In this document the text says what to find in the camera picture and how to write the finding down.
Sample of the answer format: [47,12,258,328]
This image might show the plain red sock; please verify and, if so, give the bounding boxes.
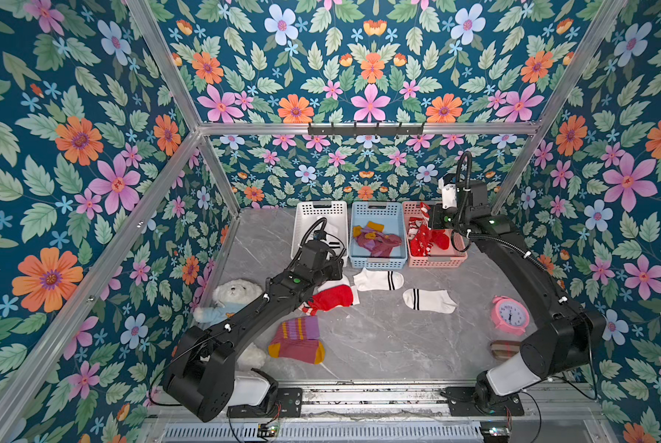
[415,224,451,256]

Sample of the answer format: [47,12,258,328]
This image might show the black hook rail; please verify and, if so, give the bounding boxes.
[306,122,425,138]

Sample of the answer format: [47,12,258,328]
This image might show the white sock far right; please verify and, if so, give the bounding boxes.
[403,289,457,314]

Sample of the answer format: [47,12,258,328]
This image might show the pink alarm clock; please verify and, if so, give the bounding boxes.
[490,296,531,336]

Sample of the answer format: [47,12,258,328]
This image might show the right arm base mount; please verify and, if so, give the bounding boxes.
[439,371,524,417]

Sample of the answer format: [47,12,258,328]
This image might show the white sock black stripes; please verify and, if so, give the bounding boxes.
[317,276,360,308]
[354,269,405,292]

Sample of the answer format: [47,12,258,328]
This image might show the purple striped sock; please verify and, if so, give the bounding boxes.
[361,231,402,258]
[352,221,386,252]
[268,317,325,365]

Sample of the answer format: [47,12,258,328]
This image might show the plaid beige pouch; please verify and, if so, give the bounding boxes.
[489,340,521,361]

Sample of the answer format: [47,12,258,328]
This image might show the light blue plastic basket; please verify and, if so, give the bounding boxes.
[348,201,408,271]

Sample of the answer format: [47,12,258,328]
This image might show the pink plastic basket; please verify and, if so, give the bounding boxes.
[402,201,468,269]

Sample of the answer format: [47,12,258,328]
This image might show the white plastic basket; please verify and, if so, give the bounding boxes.
[290,200,349,265]

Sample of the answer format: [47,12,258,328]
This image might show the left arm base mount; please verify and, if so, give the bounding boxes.
[227,388,304,419]

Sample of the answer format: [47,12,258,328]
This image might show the purple striped sock bottom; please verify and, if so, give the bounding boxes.
[361,231,402,258]

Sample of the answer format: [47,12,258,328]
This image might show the white sock black stripes left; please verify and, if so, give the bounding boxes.
[317,276,360,308]

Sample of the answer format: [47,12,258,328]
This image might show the white sock black stripes right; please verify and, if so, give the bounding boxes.
[354,269,405,292]

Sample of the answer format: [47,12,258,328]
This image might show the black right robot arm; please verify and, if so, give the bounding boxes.
[429,176,607,402]

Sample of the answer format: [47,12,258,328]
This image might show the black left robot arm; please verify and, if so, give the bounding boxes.
[161,240,343,422]

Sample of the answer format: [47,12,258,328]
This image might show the white teddy bear blue sweater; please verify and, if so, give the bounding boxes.
[193,279,267,370]

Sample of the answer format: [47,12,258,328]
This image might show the red white striped santa sock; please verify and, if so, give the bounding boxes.
[407,217,432,257]

